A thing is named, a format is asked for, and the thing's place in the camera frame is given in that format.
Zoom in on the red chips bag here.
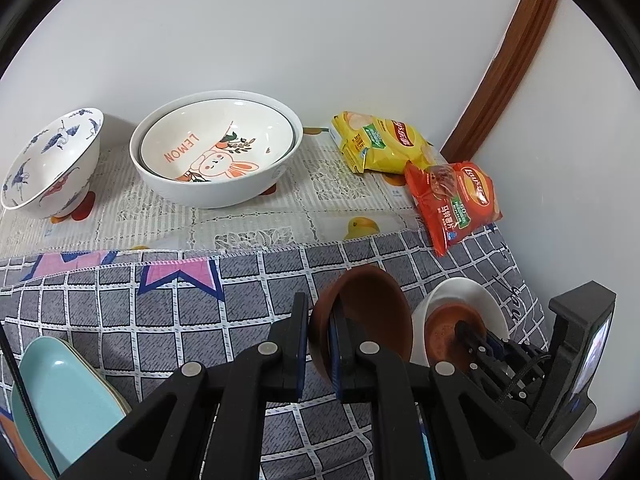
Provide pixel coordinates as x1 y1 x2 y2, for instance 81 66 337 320
404 162 502 257

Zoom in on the blue crane pattern bowl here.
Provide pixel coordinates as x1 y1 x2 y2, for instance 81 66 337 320
1 107 104 219

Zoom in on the yellow chips bag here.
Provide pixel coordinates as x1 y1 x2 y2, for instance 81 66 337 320
329 112 446 174

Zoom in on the large white ceramic bowl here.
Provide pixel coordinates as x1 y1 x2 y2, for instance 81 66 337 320
129 90 303 209

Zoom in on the pink square plate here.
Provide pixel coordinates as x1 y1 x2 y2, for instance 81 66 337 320
0 413 49 480

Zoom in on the teal square plate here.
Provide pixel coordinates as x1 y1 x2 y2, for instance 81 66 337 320
20 336 130 471

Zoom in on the brown wooden door frame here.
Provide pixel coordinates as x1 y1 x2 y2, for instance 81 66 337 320
442 0 559 162

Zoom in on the white lace table cover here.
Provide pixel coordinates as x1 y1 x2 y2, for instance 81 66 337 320
1 132 422 258

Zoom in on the grey checked star cloth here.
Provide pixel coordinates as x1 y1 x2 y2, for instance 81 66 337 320
1 226 549 476

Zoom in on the brown small bowl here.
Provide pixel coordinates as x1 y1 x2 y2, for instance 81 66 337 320
424 301 486 372
308 264 413 382

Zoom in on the lemon rabbit print bowl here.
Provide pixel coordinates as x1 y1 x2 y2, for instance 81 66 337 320
140 99 294 182

